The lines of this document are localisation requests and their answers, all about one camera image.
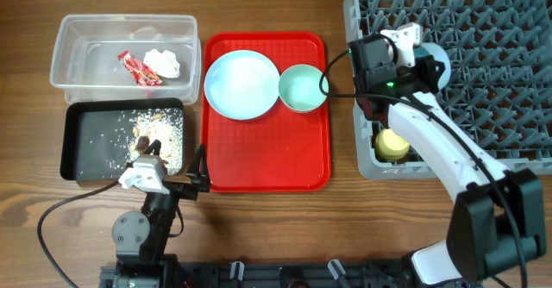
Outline mint green bowl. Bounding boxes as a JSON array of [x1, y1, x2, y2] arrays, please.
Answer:
[[278, 64, 329, 113]]

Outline grey dishwasher rack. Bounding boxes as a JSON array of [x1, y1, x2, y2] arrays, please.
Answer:
[[343, 0, 551, 175]]

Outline red strawberry snack wrapper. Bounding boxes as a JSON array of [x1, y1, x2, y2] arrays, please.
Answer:
[[117, 51, 162, 86]]

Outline black tray bin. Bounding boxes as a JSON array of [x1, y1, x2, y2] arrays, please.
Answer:
[[60, 98, 184, 181]]

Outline white napkin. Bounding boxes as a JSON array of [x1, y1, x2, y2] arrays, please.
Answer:
[[144, 49, 180, 78]]

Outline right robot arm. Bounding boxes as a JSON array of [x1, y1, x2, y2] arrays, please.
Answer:
[[346, 34, 547, 286]]

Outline red plastic tray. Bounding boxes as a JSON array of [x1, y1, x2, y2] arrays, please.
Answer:
[[201, 31, 331, 193]]

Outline clear plastic bin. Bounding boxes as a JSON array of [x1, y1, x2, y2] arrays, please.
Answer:
[[50, 14, 202, 105]]

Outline rice food leftovers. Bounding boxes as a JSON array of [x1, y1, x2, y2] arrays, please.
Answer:
[[85, 109, 185, 175]]

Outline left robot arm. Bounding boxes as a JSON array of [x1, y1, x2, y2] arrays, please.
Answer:
[[99, 141, 211, 288]]

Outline yellow plastic cup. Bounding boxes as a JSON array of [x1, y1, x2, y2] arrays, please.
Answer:
[[374, 128, 411, 160]]

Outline light blue bowl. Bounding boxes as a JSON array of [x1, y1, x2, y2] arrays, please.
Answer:
[[414, 42, 452, 90]]

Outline light blue plate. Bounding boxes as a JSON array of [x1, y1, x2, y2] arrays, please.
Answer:
[[204, 50, 279, 121]]

